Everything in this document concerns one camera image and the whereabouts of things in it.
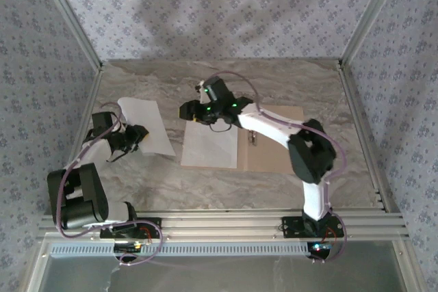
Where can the white paper sheet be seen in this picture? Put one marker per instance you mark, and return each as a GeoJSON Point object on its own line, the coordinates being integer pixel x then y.
{"type": "Point", "coordinates": [208, 148]}
{"type": "Point", "coordinates": [154, 124]}

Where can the brown cardboard folder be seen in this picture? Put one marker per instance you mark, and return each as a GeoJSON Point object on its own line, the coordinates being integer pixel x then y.
{"type": "Point", "coordinates": [270, 155]}

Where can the aluminium table side rail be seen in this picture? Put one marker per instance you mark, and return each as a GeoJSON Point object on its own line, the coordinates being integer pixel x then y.
{"type": "Point", "coordinates": [356, 107]}
{"type": "Point", "coordinates": [89, 97]}

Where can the metal folder clip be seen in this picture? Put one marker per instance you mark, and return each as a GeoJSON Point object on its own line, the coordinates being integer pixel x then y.
{"type": "Point", "coordinates": [253, 138]}

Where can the grey sheet metal panel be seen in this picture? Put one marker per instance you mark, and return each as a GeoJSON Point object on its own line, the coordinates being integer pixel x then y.
{"type": "Point", "coordinates": [222, 275]}

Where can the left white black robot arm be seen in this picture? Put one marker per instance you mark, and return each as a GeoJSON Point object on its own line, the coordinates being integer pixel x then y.
{"type": "Point", "coordinates": [78, 199]}

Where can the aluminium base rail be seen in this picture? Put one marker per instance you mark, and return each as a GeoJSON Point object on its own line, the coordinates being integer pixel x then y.
{"type": "Point", "coordinates": [222, 225]}

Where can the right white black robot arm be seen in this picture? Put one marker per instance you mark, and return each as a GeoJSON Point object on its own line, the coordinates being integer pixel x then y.
{"type": "Point", "coordinates": [267, 128]}

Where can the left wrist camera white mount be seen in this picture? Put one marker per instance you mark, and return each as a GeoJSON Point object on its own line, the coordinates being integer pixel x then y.
{"type": "Point", "coordinates": [122, 128]}

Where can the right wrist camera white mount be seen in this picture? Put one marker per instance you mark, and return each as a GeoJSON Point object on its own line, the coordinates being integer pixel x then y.
{"type": "Point", "coordinates": [201, 85]}

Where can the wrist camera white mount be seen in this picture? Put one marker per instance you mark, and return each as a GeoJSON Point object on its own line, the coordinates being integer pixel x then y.
{"type": "Point", "coordinates": [201, 85]}
{"type": "Point", "coordinates": [122, 128]}

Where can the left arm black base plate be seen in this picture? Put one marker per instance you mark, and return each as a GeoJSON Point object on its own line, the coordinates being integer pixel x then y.
{"type": "Point", "coordinates": [155, 222]}

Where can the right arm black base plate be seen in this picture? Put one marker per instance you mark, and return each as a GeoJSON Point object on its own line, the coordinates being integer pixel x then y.
{"type": "Point", "coordinates": [291, 228]}

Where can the aluminium frame post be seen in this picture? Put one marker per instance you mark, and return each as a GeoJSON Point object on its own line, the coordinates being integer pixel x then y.
{"type": "Point", "coordinates": [68, 15]}
{"type": "Point", "coordinates": [371, 15]}

